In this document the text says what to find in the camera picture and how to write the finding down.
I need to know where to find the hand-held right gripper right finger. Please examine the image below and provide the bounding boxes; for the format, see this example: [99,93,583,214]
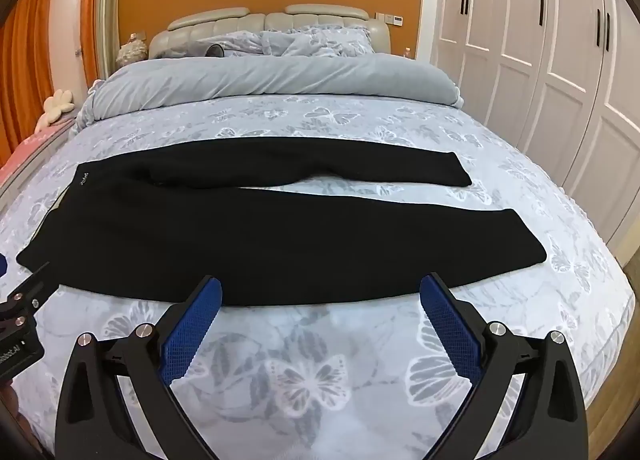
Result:
[420,273,588,460]

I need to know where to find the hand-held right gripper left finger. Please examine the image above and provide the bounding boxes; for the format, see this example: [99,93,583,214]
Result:
[54,276,222,460]

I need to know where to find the black pants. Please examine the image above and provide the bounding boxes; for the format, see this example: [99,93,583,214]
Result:
[16,136,547,307]

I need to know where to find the person's left hand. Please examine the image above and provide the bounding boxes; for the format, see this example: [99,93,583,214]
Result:
[0,383,21,433]

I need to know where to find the pink blanket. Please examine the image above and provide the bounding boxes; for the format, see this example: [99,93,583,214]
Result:
[0,124,77,191]

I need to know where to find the bed with butterfly sheet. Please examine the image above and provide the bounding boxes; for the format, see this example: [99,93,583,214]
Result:
[0,4,637,460]

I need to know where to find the white flower cushion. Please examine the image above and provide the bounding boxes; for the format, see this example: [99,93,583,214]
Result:
[41,88,76,129]

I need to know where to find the orange curtain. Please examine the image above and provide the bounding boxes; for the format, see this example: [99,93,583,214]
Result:
[0,0,57,157]

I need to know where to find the white door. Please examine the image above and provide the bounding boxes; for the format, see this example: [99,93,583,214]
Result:
[50,0,109,108]

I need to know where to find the dried flower bouquet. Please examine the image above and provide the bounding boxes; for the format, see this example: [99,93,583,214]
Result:
[117,32,149,66]

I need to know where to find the grey duvet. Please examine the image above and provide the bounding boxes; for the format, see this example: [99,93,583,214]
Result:
[75,52,464,133]

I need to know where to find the butterfly print pillow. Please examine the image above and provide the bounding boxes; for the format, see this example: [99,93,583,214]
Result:
[199,32,264,58]
[260,26,377,58]

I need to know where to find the beige padded headboard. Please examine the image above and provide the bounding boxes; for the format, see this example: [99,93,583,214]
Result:
[148,4,391,60]

